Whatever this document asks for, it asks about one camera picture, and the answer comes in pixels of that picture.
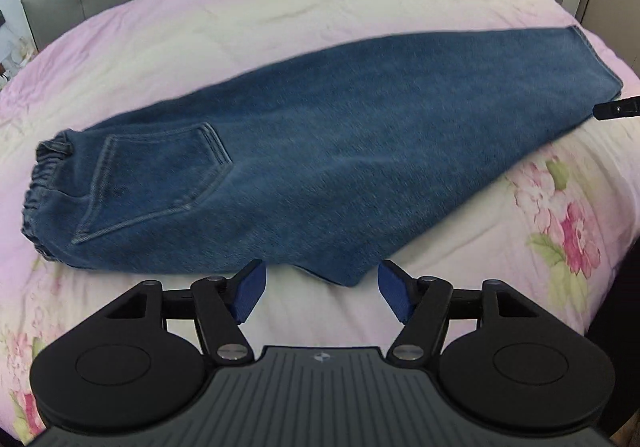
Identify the blue denim jeans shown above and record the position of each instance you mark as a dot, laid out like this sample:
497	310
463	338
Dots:
328	161

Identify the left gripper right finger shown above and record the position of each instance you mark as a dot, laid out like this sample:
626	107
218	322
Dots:
425	307

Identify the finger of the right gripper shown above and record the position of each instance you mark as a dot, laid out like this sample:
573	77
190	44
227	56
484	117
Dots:
617	109

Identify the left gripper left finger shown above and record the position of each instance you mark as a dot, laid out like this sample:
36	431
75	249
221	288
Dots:
217	306

